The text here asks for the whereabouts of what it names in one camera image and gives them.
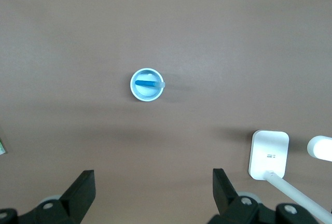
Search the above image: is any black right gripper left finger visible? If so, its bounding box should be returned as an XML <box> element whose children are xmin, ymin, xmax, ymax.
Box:
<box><xmin>0</xmin><ymin>170</ymin><xmax>96</xmax><ymax>224</ymax></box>

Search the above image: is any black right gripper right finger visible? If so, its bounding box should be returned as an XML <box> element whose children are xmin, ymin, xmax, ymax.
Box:
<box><xmin>207</xmin><ymin>167</ymin><xmax>316</xmax><ymax>224</ymax></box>

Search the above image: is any blue marker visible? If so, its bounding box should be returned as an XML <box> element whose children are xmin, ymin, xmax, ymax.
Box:
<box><xmin>134</xmin><ymin>79</ymin><xmax>167</xmax><ymax>89</ymax></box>

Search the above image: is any white desk lamp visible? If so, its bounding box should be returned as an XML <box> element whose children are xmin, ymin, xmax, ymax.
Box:
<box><xmin>248</xmin><ymin>130</ymin><xmax>332</xmax><ymax>223</ymax></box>

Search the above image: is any light blue cup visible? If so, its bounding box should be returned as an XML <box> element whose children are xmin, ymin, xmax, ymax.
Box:
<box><xmin>129</xmin><ymin>67</ymin><xmax>167</xmax><ymax>103</ymax></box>

